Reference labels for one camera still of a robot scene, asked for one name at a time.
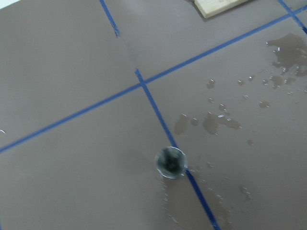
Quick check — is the steel cocktail jigger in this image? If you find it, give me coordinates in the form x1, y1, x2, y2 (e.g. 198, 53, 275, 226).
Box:
155, 146, 188, 179

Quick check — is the bamboo cutting board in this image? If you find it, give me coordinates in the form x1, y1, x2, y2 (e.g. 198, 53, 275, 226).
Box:
194, 0, 248, 19

